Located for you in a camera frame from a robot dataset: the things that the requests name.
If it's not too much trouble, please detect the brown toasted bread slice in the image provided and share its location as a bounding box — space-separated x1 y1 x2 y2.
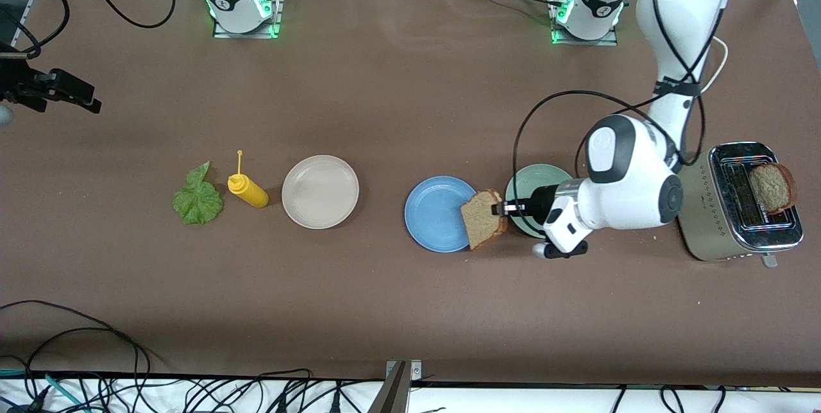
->
748 162 799 215
460 189 509 251

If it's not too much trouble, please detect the green lettuce leaf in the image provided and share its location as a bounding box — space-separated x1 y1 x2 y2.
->
172 161 225 226

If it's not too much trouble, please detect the yellow mustard squeeze bottle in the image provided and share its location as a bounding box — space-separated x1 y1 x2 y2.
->
227 149 270 209

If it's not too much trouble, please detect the pale green round plate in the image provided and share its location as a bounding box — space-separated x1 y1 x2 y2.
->
505 164 576 239

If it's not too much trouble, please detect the blue round plate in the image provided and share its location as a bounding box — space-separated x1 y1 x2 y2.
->
403 175 483 254

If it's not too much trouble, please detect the beige round plate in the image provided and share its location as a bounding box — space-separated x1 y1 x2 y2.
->
282 155 360 230

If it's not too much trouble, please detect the beige and chrome toaster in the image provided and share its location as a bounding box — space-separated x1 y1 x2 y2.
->
677 141 804 269

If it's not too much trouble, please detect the perforated aluminium frame rail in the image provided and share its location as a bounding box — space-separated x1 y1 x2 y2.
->
12 3 34 49

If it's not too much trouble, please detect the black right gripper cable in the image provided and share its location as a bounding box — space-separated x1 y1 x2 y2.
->
0 0 71 61

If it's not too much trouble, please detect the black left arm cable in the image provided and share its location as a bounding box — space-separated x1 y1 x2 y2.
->
512 0 729 208

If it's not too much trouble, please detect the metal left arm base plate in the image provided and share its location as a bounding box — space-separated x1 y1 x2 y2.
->
548 0 620 47

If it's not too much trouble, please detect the silver metal bracket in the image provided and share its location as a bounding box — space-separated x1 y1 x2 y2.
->
385 360 423 381

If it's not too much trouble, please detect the grey aluminium profile post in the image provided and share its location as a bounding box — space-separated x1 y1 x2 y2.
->
367 362 412 413

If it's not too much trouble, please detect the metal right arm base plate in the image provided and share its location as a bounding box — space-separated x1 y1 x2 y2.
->
212 0 287 39

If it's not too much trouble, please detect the black looping floor cable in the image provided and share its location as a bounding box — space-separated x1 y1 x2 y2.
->
24 328 140 401
0 300 152 394

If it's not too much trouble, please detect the white toaster power cable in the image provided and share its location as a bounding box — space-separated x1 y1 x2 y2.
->
700 36 730 96

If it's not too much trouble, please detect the teal cable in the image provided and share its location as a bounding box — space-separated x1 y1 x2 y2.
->
44 373 92 413

